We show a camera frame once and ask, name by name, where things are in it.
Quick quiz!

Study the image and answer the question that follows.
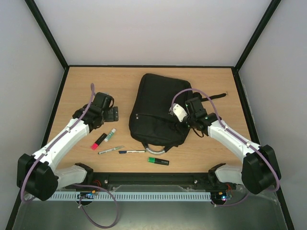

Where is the black student backpack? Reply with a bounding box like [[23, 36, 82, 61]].
[[129, 73, 228, 154]]

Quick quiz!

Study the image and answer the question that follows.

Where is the green highlighter black body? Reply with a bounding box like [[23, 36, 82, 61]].
[[148, 157, 169, 166]]

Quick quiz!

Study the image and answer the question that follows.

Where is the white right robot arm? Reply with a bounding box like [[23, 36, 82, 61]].
[[170, 98, 281, 195]]

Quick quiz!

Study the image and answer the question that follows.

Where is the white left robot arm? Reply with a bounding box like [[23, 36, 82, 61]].
[[17, 92, 118, 201]]

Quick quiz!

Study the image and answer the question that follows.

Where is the pink highlighter black body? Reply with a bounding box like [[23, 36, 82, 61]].
[[91, 133, 107, 150]]

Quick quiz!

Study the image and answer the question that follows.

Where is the silver green pen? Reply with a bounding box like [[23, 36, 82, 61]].
[[97, 146, 124, 155]]

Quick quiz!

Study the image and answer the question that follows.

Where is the blue capped white pen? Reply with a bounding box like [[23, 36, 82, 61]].
[[118, 150, 146, 154]]

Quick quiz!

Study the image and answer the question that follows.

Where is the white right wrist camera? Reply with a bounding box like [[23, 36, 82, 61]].
[[169, 103, 188, 122]]

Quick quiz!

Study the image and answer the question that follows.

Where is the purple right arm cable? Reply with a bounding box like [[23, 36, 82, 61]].
[[171, 88, 281, 207]]

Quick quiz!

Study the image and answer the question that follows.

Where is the black cage frame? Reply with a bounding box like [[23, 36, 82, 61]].
[[6, 0, 295, 230]]

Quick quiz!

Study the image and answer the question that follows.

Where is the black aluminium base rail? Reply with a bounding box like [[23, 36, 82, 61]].
[[24, 171, 280, 191]]

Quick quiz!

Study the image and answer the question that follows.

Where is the light blue cable duct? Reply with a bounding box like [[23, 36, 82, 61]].
[[48, 191, 212, 202]]

